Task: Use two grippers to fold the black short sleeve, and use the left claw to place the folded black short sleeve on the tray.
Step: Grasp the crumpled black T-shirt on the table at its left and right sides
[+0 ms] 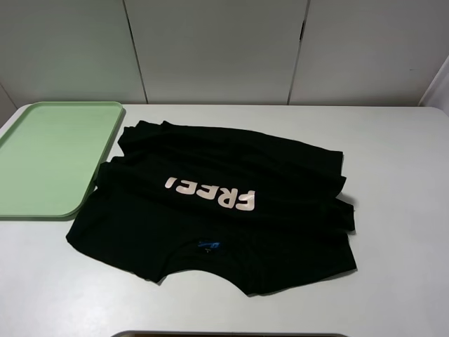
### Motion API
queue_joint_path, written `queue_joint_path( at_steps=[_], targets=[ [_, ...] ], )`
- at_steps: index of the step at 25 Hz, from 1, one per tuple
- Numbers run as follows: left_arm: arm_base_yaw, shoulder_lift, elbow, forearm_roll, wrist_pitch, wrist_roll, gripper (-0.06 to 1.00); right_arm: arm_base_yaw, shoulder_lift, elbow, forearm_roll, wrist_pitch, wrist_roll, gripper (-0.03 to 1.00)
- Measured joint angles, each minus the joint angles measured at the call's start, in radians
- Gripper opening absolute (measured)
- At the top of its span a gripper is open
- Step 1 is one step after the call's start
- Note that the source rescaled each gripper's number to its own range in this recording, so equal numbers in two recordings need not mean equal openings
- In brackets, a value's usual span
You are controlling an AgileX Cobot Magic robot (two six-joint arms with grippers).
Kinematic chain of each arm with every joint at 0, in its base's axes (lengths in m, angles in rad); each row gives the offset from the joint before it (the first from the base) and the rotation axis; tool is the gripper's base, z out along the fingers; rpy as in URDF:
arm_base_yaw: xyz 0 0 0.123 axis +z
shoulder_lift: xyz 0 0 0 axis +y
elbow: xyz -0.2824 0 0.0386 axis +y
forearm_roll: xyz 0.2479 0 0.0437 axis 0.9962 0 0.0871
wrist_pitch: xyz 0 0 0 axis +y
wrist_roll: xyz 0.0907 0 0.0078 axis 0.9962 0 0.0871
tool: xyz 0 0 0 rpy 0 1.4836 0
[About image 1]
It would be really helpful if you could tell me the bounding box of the black short sleeve t-shirt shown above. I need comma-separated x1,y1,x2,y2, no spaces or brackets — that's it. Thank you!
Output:
66,121,357,296

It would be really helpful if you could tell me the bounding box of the green plastic tray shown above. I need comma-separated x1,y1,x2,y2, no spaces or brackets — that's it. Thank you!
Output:
1,102,124,218

